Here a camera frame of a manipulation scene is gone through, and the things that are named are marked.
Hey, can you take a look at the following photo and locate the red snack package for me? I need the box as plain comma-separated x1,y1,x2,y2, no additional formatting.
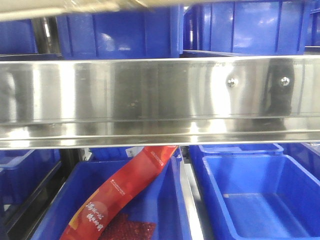
60,145,178,240

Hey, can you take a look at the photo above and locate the blue bin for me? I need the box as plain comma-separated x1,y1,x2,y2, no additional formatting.
183,0,312,56
201,155,320,240
0,19,38,55
280,142,320,180
57,5,183,60
31,149,192,240
0,149,60,205
307,7,320,47
189,143,284,173

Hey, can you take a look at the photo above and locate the brown cardboard carton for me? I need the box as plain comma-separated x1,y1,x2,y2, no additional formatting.
0,0,320,22

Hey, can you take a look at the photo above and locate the steel rivet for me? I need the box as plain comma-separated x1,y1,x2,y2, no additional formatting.
279,76,291,87
226,77,239,88

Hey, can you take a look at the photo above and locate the blue bin lower left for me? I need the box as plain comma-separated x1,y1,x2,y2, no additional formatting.
0,149,60,205

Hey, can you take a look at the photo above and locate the blue bin lower centre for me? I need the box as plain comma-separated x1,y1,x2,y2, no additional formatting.
31,149,192,240

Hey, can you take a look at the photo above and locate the stainless steel shelf rail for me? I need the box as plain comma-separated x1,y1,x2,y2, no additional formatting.
0,55,320,150

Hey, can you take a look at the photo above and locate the blue bin behind lower right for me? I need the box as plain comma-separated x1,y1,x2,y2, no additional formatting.
189,143,284,173

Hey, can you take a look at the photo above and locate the left steel rivet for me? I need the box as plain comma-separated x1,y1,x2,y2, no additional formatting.
226,77,239,88

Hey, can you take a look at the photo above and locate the blue bin far right upper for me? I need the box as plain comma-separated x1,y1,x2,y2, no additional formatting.
307,7,320,47

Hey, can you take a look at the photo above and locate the right steel rivet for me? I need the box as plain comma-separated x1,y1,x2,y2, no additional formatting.
279,76,291,87

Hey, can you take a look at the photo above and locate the blue bin upper centre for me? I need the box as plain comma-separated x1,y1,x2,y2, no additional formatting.
57,5,183,60

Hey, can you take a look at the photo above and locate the blue bin upper left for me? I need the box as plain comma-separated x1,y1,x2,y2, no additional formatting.
0,19,38,55

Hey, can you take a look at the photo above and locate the blue bin far right lower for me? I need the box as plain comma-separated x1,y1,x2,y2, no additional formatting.
280,142,320,180

